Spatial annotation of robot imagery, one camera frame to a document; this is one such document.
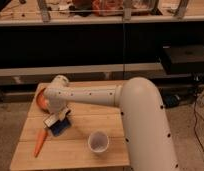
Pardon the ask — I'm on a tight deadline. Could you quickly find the blue and white eraser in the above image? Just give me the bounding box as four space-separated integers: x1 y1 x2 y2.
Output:
43 115 71 136

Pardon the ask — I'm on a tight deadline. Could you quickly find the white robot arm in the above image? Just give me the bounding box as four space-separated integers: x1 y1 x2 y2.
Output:
44 75 180 171

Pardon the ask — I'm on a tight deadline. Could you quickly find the orange carrot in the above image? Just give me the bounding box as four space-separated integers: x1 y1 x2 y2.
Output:
34 129 48 157

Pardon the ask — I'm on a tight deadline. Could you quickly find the orange bowl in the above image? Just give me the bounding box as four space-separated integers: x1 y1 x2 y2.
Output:
36 89 48 112

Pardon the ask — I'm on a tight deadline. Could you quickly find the long wooden shelf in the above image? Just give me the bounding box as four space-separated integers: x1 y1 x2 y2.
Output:
0 0 204 26

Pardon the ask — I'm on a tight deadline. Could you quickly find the black box on shelf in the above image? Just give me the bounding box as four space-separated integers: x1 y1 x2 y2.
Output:
160 45 204 74

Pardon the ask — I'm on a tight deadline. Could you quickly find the black hanging cable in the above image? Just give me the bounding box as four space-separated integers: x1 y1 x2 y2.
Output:
122 13 127 81

